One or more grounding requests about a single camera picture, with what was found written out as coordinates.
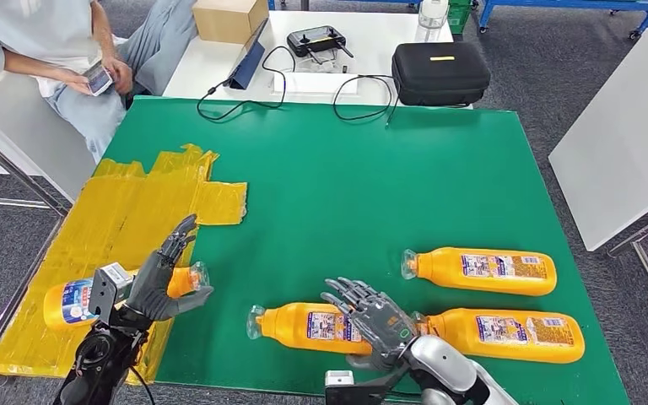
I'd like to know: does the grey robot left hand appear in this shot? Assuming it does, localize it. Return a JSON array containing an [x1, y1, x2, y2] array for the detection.
[[124, 213, 215, 322]]

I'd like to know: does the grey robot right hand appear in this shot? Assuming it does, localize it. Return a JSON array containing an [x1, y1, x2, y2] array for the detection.
[[320, 277, 419, 373]]

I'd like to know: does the person's left hand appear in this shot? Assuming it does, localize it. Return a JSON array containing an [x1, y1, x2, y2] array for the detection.
[[100, 52, 134, 95]]

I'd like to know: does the person's right hand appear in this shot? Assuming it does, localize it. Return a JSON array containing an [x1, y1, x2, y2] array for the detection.
[[55, 67, 97, 96]]

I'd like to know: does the smartphone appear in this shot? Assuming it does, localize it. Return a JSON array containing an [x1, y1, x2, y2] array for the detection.
[[84, 60, 116, 97]]

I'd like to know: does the orange detergent bottle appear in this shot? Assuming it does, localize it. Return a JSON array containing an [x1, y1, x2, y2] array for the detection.
[[401, 246, 559, 297], [410, 308, 586, 365], [42, 261, 212, 331], [246, 302, 375, 357]]

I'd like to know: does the clear plastic bottle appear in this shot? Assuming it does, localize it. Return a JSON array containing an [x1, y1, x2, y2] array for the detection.
[[414, 0, 450, 43]]

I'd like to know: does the person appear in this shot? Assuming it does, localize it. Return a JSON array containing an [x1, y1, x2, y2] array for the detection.
[[0, 0, 199, 163]]

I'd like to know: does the white bench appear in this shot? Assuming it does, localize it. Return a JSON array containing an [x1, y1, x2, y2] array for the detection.
[[0, 56, 99, 203]]

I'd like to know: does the yellow taped mat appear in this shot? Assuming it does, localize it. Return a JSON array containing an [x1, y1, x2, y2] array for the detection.
[[0, 143, 249, 386]]

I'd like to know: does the cardboard box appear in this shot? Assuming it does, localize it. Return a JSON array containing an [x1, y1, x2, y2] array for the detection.
[[192, 0, 270, 45]]

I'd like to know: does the tablet in blue case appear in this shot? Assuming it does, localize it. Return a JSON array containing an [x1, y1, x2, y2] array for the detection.
[[225, 18, 270, 90]]

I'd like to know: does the black remote controller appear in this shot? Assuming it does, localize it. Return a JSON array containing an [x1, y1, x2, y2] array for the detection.
[[286, 25, 354, 59]]

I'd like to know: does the black zip carry case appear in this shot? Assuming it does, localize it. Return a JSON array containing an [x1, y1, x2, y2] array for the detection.
[[391, 41, 492, 107]]

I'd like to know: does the small white table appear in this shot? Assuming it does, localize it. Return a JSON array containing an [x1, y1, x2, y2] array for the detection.
[[161, 11, 473, 110]]

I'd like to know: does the large white table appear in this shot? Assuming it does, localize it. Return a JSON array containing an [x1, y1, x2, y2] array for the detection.
[[547, 28, 648, 252]]

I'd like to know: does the green plastic crate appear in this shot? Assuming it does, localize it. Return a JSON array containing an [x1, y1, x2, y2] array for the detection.
[[446, 0, 473, 35]]

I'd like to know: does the blue metal rack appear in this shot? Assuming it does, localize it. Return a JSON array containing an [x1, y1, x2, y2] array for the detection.
[[476, 0, 648, 41]]

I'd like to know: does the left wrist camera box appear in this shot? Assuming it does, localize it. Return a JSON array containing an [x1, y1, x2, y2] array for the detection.
[[88, 262, 135, 326]]

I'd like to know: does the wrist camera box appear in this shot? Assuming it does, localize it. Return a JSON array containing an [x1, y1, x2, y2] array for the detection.
[[88, 262, 135, 326], [323, 370, 392, 405]]

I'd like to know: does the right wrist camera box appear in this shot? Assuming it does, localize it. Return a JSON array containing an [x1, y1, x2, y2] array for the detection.
[[323, 370, 392, 405]]

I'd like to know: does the grey metal frame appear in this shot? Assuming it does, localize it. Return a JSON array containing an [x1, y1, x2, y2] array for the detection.
[[0, 92, 73, 373]]

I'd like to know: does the black cable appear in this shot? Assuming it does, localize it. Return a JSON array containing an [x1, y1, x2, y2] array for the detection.
[[196, 46, 297, 122], [332, 73, 401, 127]]

